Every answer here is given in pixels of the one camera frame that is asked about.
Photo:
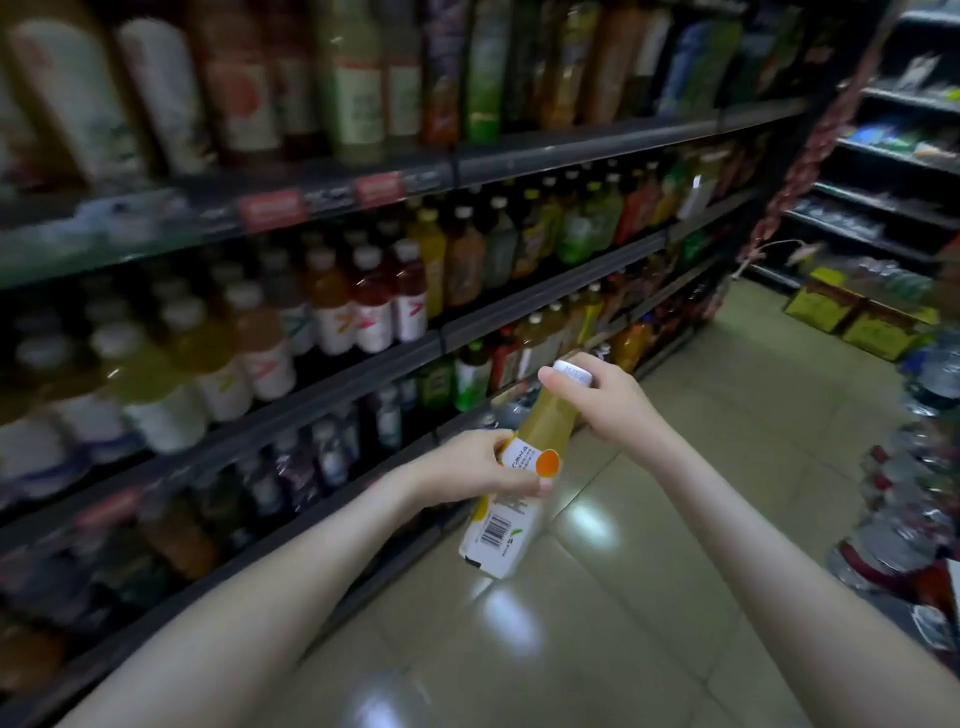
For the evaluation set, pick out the person's right hand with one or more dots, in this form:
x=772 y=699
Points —
x=615 y=408

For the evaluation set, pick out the dark grey store shelving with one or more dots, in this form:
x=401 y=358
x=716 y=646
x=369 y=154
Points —
x=570 y=143

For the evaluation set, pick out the yellow printed carton box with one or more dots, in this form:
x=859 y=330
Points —
x=822 y=303
x=885 y=330

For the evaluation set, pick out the dark price tag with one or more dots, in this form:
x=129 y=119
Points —
x=330 y=197

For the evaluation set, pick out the yellow bottle white cap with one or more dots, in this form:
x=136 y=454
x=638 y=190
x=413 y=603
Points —
x=518 y=503

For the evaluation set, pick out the person's left hand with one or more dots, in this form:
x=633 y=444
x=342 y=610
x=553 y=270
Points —
x=473 y=468

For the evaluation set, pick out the row of assorted household goods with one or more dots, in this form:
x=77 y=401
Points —
x=900 y=135

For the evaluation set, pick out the pile of wrapped goods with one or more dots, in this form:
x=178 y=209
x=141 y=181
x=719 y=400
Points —
x=915 y=510

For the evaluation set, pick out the red price tag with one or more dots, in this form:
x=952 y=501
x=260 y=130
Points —
x=273 y=210
x=380 y=188

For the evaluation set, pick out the person's left forearm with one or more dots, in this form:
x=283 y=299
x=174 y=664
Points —
x=240 y=630

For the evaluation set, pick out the hanging strip of red packets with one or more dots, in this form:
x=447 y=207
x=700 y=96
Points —
x=803 y=165

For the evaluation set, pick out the person's right forearm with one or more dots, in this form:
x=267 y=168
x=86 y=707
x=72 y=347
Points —
x=810 y=585

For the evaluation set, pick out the pack of drink cans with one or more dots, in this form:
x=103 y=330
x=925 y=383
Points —
x=893 y=282

